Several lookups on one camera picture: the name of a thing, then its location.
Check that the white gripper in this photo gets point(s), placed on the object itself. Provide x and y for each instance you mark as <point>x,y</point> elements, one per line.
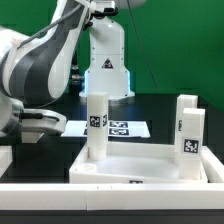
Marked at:
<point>32,120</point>

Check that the white desk top tray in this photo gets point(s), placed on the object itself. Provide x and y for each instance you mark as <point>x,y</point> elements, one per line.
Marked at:
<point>129,163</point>

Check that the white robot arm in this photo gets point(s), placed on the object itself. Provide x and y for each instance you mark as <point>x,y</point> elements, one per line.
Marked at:
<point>34,70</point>

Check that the fiducial marker sheet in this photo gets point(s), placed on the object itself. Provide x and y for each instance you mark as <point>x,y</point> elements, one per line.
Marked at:
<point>115,129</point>

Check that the white left fence block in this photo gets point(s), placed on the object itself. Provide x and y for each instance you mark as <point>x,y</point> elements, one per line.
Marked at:
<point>5,158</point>

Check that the black camera on stand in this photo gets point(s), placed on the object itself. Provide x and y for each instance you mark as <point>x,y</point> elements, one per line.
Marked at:
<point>83,11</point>

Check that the white front fence rail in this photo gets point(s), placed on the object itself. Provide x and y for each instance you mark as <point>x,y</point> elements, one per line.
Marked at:
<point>111,196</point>

